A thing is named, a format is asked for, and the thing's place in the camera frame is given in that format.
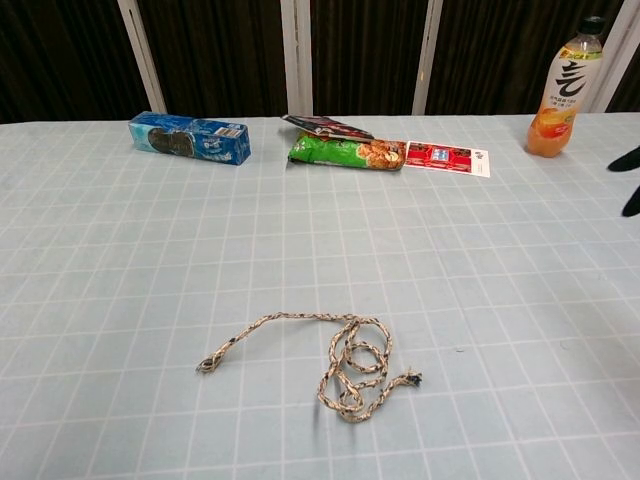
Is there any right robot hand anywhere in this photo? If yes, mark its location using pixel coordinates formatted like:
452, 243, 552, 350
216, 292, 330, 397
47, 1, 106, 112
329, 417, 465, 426
607, 147, 640, 218

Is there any beige braided rope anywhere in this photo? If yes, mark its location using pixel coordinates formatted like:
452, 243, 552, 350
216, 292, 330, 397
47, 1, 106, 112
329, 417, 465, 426
195, 311, 424, 426

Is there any orange drink bottle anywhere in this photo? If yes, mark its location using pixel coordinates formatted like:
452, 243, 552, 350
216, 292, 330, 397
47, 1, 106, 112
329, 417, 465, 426
524, 15, 607, 159

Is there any red and white card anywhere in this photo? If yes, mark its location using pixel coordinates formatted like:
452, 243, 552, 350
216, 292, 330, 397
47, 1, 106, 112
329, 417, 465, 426
402, 140, 492, 178

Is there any green snack packet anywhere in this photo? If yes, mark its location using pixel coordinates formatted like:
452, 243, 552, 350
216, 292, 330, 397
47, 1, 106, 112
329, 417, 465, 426
285, 130, 407, 175

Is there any dark red snack packet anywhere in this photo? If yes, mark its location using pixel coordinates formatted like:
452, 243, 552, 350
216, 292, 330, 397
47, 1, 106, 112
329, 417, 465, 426
280, 114, 376, 142

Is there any blue cookie box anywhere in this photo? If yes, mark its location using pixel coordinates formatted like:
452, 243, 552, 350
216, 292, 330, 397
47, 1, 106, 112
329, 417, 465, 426
128, 110, 251, 169

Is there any light blue grid tablecloth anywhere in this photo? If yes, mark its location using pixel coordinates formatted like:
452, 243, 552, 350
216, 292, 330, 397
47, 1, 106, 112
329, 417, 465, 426
0, 112, 640, 480

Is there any white partition post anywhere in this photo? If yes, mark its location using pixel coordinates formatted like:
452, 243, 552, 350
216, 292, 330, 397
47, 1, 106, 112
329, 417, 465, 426
411, 0, 445, 115
582, 0, 640, 114
279, 0, 315, 119
117, 0, 168, 114

